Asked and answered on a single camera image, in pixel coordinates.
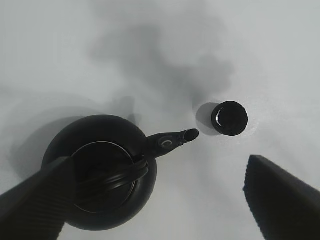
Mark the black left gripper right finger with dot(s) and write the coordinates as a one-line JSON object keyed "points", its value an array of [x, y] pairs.
{"points": [[283, 206]]}

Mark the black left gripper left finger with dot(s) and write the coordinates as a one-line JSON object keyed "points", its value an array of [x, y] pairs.
{"points": [[38, 208]]}

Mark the black round teapot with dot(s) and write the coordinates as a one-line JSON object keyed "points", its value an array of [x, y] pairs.
{"points": [[114, 165]]}

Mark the small black teacup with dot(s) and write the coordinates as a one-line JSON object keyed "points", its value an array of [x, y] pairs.
{"points": [[229, 118]]}

